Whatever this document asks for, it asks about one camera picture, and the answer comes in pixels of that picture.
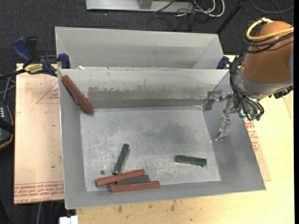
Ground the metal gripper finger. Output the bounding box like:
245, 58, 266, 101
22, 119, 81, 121
202, 90, 223, 112
213, 115, 234, 141

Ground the dark green flat block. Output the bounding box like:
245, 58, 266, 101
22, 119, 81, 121
116, 175, 150, 185
175, 154, 207, 168
112, 143, 130, 175

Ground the grey metal bin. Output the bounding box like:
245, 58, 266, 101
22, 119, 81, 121
55, 26, 267, 210

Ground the red-brown flat block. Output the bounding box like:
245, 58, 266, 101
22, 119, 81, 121
109, 180, 161, 194
95, 168, 146, 188
61, 75, 94, 114

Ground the brown cardboard board red print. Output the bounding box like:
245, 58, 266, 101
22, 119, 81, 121
14, 63, 273, 205

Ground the black cylinder on white bracket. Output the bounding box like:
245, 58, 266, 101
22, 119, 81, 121
272, 85, 294, 99

